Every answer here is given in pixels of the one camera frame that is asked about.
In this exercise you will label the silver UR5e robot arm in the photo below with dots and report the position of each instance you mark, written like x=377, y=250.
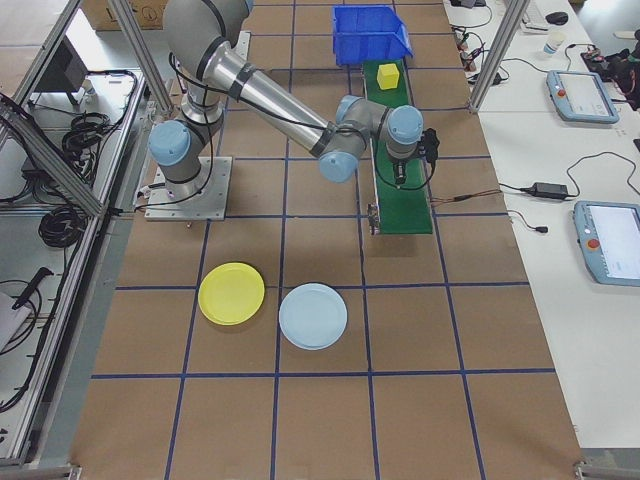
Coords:
x=270, y=100

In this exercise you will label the slanted aluminium frame post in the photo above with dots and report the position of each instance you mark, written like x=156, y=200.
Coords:
x=494, y=60

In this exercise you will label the black box monitor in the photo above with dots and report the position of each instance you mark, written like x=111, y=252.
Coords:
x=62, y=70

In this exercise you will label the person in black clothing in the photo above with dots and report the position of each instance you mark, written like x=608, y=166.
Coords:
x=625, y=75

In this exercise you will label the yellow plastic plate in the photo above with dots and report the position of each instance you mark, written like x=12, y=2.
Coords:
x=231, y=295

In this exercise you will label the black pistol-grip tool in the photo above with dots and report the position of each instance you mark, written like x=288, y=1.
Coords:
x=37, y=277

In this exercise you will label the black power adapter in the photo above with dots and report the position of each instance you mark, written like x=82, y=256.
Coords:
x=550, y=189
x=35, y=175

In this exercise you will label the white square base plate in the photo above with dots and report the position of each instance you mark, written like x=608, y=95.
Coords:
x=215, y=200

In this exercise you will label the small white bottle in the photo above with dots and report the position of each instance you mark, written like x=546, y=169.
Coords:
x=89, y=90

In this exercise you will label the blue plastic storage bin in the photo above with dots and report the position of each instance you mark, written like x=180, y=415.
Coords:
x=360, y=47

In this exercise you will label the green conveyor belt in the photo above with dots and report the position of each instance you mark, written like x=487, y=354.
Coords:
x=405, y=215

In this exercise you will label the light blue plastic plate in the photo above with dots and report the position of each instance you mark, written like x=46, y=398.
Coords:
x=312, y=316

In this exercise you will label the black computer mouse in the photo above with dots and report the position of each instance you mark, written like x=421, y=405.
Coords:
x=556, y=17

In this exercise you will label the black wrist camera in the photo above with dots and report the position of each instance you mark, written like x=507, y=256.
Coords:
x=429, y=145

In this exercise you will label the yellow foam block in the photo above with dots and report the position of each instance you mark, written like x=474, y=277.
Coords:
x=387, y=77

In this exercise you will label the light blue teach pendant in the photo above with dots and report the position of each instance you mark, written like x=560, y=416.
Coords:
x=582, y=97
x=615, y=245

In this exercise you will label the brown cardboard box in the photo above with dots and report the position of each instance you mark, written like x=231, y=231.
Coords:
x=95, y=12

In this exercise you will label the white cloth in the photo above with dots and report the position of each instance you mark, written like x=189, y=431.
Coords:
x=12, y=325

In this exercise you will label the V-shaped aluminium bar frame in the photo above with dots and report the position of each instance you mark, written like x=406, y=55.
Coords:
x=60, y=175

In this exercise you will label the aluminium profile bar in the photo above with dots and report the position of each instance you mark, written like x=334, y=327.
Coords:
x=607, y=471
x=35, y=472

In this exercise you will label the white paper cup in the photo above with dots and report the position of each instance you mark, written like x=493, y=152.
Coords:
x=553, y=45

